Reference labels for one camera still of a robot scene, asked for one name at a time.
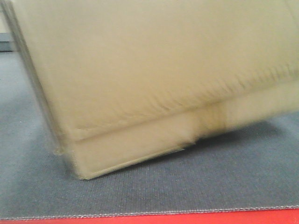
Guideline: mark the brown cardboard carton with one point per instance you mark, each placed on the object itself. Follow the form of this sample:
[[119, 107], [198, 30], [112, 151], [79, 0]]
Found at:
[[123, 81]]

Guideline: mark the grey conveyor belt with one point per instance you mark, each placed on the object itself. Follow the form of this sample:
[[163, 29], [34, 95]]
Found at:
[[253, 168]]

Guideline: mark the red conveyor edge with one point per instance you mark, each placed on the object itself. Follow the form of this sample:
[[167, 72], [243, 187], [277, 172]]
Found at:
[[285, 216]]

